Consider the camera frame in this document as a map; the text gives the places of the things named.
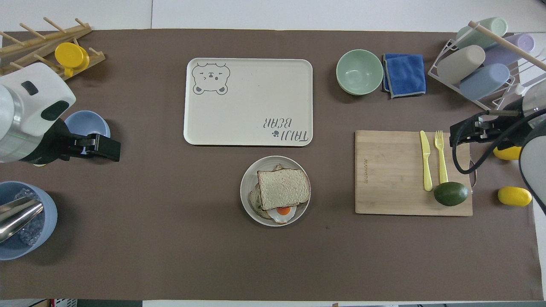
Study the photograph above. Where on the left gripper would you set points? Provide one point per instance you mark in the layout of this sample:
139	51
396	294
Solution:
47	145

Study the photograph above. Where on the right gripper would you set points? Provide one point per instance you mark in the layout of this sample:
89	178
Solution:
512	128

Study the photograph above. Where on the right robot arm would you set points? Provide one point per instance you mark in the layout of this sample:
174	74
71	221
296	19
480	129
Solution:
533	170

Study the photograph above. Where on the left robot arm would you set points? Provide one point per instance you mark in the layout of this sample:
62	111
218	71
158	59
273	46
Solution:
36	108

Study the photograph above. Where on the cream round plate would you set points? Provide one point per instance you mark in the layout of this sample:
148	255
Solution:
249	187

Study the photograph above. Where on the yellow lemon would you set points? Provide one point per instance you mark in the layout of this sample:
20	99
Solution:
515	196
507	153

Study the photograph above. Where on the small blue bowl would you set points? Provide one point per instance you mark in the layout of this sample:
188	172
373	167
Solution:
87	121

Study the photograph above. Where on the blue cup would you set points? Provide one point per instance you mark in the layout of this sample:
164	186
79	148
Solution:
484	82

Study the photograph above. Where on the metal scoop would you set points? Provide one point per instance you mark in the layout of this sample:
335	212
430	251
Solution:
17	215

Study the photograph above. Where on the yellow plastic fork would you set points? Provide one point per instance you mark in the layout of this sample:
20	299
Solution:
442	164

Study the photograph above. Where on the purple cup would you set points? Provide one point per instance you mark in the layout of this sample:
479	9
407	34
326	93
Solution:
512	49

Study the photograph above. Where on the beige cup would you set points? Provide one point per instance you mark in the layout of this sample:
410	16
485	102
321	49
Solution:
461	64

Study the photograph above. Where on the wooden dowel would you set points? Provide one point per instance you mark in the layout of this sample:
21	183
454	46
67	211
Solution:
507	44

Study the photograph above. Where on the clear ice cubes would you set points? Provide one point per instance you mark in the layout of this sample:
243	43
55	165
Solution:
35	228

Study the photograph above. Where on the green avocado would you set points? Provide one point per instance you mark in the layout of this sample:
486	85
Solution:
451	194

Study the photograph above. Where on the yellow plastic cup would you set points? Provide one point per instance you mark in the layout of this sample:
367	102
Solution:
68	54

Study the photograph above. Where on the yellow plastic knife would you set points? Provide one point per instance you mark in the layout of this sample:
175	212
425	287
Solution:
426	166

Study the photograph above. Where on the wooden drying rack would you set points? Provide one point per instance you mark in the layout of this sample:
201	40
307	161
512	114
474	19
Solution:
25	53

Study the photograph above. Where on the green cup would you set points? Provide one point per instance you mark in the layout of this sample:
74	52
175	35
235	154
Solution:
482	32

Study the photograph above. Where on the blue cloth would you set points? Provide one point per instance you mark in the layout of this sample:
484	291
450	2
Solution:
405	74

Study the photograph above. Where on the wooden cutting board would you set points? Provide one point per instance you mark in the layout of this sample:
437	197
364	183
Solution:
388	175

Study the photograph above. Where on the green bowl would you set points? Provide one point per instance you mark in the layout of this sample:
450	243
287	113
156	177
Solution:
359	71

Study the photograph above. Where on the cream tray with bear print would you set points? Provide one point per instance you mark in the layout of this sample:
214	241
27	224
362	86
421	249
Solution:
251	98

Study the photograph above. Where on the square bread slice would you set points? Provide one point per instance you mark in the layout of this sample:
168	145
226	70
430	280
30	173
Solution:
283	187

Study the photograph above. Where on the fried egg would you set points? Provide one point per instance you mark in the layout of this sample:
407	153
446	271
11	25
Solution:
282	214

